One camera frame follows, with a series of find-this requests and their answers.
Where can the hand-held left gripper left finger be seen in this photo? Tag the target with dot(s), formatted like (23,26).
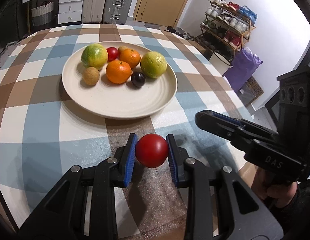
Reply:
(131,160)

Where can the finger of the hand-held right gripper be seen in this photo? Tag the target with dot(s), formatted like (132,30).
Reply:
(230,120)
(212,122)

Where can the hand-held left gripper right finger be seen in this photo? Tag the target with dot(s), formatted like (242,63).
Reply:
(173,160)

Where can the red tomato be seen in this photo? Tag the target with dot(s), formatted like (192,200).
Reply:
(152,150)
(112,53)

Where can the cream round plate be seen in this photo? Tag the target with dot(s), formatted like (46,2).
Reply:
(114,100)

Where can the dark purple plum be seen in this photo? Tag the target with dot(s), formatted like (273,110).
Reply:
(137,79)

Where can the orange mandarin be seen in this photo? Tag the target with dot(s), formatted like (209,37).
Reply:
(119,71)
(131,58)

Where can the brown longan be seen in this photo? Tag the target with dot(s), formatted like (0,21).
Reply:
(122,49)
(90,75)

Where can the large green yellow citrus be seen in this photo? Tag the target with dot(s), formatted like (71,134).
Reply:
(94,56)

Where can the person's right forearm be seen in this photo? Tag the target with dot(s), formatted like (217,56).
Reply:
(302,205)

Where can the person's right hand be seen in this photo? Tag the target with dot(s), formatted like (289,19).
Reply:
(277,190)

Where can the brown doormat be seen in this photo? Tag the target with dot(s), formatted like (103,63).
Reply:
(252,90)

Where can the purple bag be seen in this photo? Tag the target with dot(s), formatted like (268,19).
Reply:
(242,70)

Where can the white basin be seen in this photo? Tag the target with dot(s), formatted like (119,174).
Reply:
(220,58)

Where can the wooden shoe rack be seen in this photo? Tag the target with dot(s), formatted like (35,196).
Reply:
(247,38)

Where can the dark shoes group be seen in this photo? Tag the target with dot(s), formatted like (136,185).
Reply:
(181,33)

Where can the rows of shoes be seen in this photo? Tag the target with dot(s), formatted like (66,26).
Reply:
(230,22)

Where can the wooden door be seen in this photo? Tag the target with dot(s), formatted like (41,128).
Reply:
(162,2)

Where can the silver suitcase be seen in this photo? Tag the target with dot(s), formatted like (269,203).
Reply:
(118,2)

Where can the beige suitcase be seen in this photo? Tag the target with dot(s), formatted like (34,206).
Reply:
(94,2)

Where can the grey fringed rug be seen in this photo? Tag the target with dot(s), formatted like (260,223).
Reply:
(4,51)

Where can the white drawer cabinet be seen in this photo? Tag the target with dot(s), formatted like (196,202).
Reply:
(69,2)

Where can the wicker basket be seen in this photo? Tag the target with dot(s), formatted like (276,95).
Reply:
(42,15)

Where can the wooden stick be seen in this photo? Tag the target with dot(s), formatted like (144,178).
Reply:
(28,15)

